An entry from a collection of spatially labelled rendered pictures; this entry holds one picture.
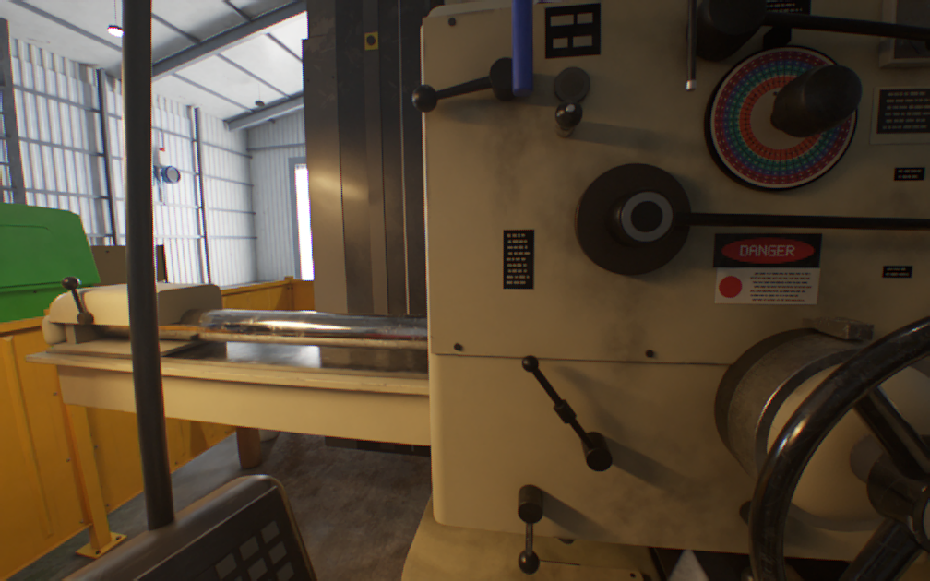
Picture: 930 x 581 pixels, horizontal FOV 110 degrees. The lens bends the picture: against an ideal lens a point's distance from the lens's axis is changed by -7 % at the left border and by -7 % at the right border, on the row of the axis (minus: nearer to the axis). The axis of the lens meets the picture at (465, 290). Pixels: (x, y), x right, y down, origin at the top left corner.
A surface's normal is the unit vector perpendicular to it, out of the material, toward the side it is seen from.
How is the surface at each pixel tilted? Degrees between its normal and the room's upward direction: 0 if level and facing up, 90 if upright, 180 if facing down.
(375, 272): 90
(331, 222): 90
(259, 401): 90
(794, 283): 90
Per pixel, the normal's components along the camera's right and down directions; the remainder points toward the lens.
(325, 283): -0.18, 0.13
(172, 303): 0.98, 0.01
